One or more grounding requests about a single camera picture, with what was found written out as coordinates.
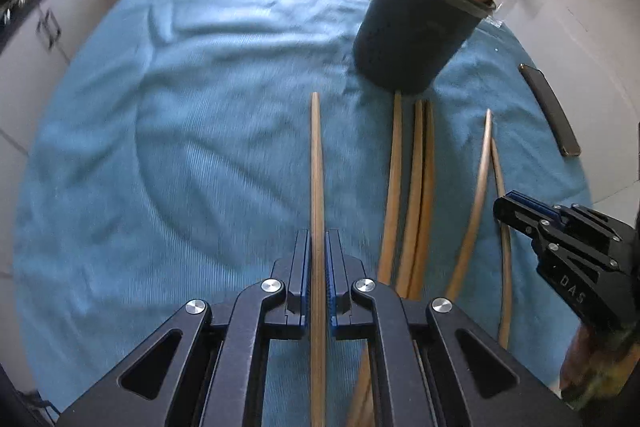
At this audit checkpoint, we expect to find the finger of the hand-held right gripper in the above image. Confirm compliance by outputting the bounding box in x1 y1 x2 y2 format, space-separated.
507 190 640 253
492 194 558 238

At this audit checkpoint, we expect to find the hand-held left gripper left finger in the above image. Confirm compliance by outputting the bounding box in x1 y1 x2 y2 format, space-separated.
57 229 313 427

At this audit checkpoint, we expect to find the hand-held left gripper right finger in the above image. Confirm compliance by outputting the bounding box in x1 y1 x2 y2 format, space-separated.
325 229 583 427

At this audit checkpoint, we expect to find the dark grey utensil holder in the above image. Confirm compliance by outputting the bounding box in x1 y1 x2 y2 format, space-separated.
352 0 496 95

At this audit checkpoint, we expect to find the person's right hand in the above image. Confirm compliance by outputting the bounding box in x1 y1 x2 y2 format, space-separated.
560 327 621 403

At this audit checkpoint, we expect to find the smartphone in brown case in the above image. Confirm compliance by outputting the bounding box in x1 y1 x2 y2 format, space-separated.
517 63 583 158

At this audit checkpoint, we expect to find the blue tablecloth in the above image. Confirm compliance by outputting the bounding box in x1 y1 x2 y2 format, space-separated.
10 0 593 427

